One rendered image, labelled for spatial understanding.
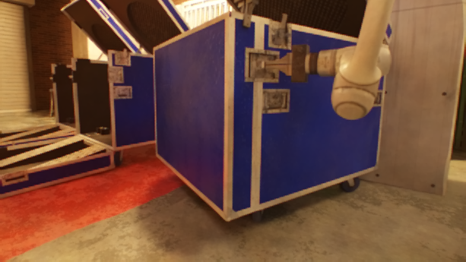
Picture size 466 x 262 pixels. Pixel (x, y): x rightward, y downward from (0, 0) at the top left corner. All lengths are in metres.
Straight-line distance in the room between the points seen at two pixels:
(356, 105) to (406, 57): 1.36
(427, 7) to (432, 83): 0.49
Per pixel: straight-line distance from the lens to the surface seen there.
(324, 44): 1.27
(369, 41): 0.66
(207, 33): 1.05
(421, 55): 2.01
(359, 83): 0.68
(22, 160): 2.63
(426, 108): 2.00
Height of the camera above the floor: 0.69
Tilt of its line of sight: 7 degrees down
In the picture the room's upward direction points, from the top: 1 degrees clockwise
